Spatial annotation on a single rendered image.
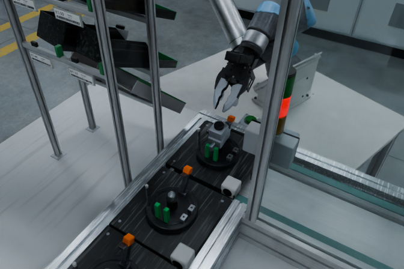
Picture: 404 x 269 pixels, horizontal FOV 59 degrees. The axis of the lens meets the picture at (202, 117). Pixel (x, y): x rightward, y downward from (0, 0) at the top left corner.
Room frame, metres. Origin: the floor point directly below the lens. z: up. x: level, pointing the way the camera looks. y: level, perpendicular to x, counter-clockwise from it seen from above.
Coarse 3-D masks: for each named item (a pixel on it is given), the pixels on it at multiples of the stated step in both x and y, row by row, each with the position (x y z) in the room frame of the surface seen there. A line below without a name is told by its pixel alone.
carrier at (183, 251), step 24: (144, 192) 0.65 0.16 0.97; (168, 192) 0.63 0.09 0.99; (192, 192) 0.65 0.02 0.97; (216, 192) 0.66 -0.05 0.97; (120, 216) 0.57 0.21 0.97; (144, 216) 0.57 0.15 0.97; (168, 216) 0.54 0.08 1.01; (192, 216) 0.56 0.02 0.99; (216, 216) 0.57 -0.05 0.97; (144, 240) 0.50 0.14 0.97; (168, 240) 0.50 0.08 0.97; (192, 240) 0.50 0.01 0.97
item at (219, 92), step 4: (220, 80) 0.86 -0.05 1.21; (224, 80) 0.86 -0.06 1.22; (220, 84) 0.85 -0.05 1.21; (224, 84) 0.85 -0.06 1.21; (216, 88) 0.85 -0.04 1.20; (220, 88) 0.84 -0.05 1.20; (224, 88) 0.84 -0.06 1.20; (216, 92) 0.84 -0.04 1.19; (220, 92) 0.83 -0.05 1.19; (216, 96) 0.83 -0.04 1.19; (220, 96) 0.83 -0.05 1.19; (216, 100) 0.81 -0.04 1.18; (220, 100) 0.85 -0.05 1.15; (216, 104) 0.81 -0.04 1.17
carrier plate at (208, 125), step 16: (208, 128) 0.93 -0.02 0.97; (192, 144) 0.85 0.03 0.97; (240, 144) 0.86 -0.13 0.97; (176, 160) 0.77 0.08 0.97; (192, 160) 0.78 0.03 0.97; (240, 160) 0.78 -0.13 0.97; (192, 176) 0.72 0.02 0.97; (208, 176) 0.71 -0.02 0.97; (224, 176) 0.72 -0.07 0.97; (240, 176) 0.72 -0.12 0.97
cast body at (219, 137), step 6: (216, 126) 0.79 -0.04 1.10; (222, 126) 0.79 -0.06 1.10; (210, 132) 0.79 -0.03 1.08; (216, 132) 0.78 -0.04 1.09; (222, 132) 0.78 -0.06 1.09; (228, 132) 0.81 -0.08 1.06; (210, 138) 0.79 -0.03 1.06; (216, 138) 0.78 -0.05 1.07; (222, 138) 0.78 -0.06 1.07; (210, 144) 0.79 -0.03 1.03; (216, 144) 0.78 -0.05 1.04; (222, 144) 0.78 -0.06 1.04; (210, 150) 0.77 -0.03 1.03
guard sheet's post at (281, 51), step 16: (288, 0) 0.57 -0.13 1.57; (288, 16) 0.58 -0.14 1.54; (288, 32) 0.57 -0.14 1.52; (288, 48) 0.56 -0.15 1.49; (272, 64) 0.58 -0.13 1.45; (288, 64) 0.58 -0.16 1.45; (272, 80) 0.57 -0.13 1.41; (272, 96) 0.58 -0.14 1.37; (272, 112) 0.57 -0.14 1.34; (272, 128) 0.56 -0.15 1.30; (256, 160) 0.58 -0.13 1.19; (256, 176) 0.57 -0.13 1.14; (256, 192) 0.57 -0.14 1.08; (256, 208) 0.57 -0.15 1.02
